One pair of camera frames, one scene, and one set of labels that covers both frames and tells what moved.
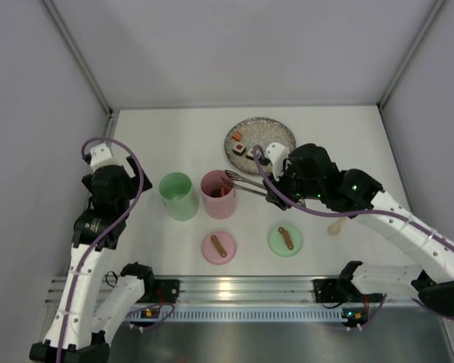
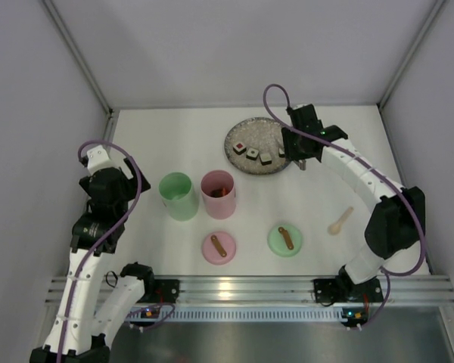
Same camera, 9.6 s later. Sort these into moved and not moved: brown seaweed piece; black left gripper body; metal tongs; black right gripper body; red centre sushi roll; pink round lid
Moved: black right gripper body; metal tongs
Not moved: brown seaweed piece; black left gripper body; pink round lid; red centre sushi roll
